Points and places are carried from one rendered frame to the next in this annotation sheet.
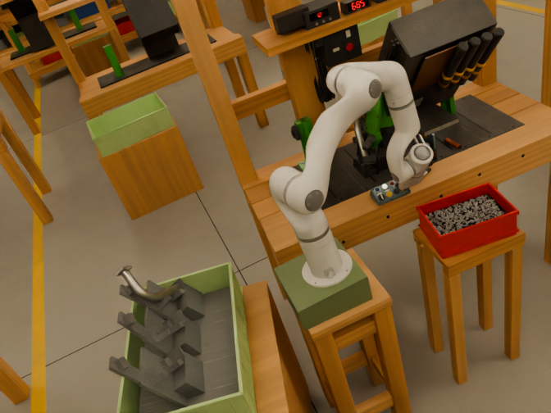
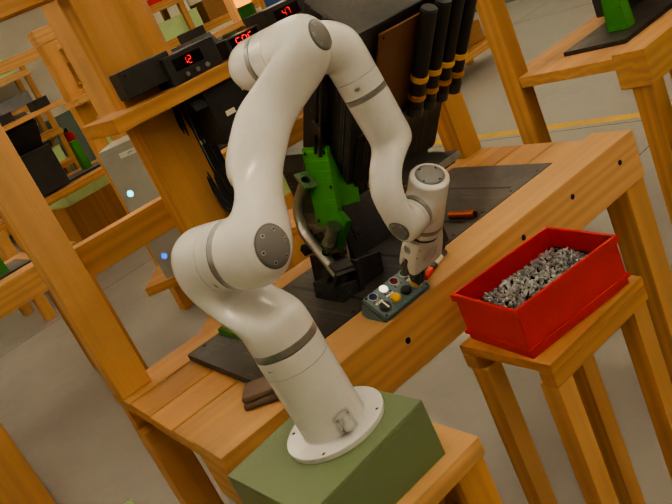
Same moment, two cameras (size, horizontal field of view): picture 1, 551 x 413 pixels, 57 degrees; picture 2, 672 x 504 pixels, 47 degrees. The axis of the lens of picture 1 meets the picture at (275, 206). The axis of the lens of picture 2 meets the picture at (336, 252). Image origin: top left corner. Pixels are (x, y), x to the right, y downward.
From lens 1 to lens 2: 0.68 m
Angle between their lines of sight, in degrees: 26
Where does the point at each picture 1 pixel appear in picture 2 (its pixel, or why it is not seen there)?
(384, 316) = (479, 488)
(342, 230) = not seen: hidden behind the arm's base
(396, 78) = (347, 39)
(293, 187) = (224, 231)
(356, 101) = (293, 58)
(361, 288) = (417, 430)
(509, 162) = (558, 210)
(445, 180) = (477, 255)
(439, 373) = not seen: outside the picture
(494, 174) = not seen: hidden behind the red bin
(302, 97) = (194, 210)
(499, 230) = (602, 280)
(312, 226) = (283, 318)
